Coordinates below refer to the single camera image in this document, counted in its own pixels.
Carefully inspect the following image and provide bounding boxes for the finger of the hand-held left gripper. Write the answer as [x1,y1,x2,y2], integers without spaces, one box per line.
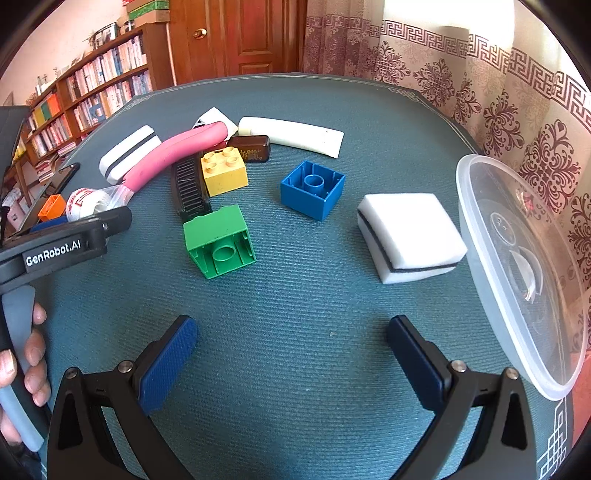
[90,206,133,241]

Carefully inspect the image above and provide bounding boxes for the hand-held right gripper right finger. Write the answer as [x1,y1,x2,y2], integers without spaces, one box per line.
[387,315,543,480]

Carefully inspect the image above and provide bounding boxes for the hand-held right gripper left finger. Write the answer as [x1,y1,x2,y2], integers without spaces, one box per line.
[46,315,199,480]

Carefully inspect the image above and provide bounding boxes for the tape roll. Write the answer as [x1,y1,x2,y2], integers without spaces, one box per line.
[66,185,134,222]

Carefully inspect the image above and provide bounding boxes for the orange toy brick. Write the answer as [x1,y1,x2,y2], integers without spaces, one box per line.
[38,194,66,221]

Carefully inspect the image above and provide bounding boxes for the pink foam tube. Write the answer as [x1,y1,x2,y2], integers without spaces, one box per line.
[122,121,228,192]

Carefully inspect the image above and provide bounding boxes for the yellow toy brick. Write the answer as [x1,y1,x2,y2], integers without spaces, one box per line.
[199,146,249,198]

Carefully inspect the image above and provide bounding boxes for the clear plastic container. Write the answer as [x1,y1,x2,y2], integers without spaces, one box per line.
[455,154,589,401]

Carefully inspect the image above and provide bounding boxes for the white squeeze tube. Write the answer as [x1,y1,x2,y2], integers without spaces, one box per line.
[238,116,345,159]

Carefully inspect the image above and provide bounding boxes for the teal covered desktop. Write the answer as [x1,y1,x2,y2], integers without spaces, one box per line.
[39,74,578,480]

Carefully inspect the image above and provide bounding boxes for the person's left hand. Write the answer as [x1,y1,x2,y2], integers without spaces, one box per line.
[0,302,51,446]

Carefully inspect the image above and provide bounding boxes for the black smartphone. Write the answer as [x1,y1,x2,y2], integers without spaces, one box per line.
[18,162,81,232]

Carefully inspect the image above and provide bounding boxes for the black comb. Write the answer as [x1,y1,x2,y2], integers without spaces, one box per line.
[170,154,214,224]

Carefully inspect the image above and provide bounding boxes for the green toy brick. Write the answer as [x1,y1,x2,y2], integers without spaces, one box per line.
[183,204,257,280]

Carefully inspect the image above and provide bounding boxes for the dark flat panel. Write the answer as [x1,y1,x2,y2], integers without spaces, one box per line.
[0,106,32,232]

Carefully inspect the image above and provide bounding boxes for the rows of books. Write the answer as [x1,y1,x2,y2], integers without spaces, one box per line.
[14,34,153,167]

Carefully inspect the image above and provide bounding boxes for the small dark brown box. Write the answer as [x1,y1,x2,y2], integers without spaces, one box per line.
[225,135,271,164]

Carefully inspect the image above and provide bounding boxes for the wooden bookshelf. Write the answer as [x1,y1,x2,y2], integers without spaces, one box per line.
[0,23,177,195]

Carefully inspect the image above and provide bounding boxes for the blue toy brick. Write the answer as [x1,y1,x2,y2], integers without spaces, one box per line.
[280,160,346,222]

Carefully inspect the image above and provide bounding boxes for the brown cardboard box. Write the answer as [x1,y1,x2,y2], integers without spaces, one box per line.
[129,10,171,24]

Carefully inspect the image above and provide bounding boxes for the green box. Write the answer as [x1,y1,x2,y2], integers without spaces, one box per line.
[128,0,171,16]

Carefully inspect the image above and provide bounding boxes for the wooden door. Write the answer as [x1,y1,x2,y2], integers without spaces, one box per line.
[168,0,308,87]

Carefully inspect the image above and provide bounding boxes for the patterned cream curtain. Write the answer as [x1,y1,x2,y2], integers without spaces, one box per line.
[302,0,591,333]

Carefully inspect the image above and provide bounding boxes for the picture frame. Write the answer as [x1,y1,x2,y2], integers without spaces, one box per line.
[93,23,119,45]

